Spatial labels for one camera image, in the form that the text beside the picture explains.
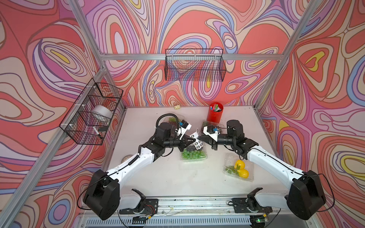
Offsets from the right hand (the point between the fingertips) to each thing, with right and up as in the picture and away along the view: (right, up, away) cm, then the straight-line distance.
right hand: (200, 140), depth 76 cm
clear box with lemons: (+22, -18, +8) cm, 29 cm away
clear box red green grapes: (-17, +11, +34) cm, 40 cm away
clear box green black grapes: (-4, -11, +12) cm, 17 cm away
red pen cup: (+13, +16, +24) cm, 32 cm away
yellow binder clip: (-14, +22, +43) cm, 50 cm away
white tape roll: (-52, +16, -1) cm, 54 cm away
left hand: (-3, -1, -2) cm, 3 cm away
